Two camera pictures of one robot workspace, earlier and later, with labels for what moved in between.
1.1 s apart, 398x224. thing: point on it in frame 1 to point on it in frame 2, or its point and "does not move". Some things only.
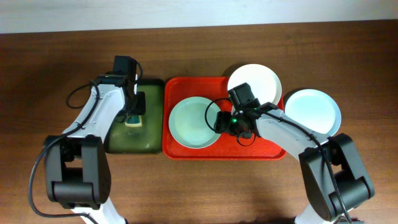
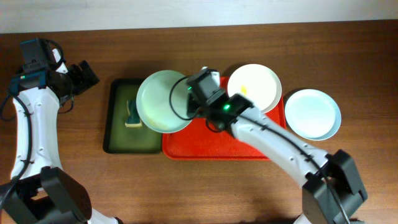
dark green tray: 148,139 does not move
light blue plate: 314,110 does not move
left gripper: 138,103 to 86,76
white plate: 264,83 does not move
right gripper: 221,124 to 189,113
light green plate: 192,122 to 161,100
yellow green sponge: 134,121 does not move
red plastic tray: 227,147 does not move
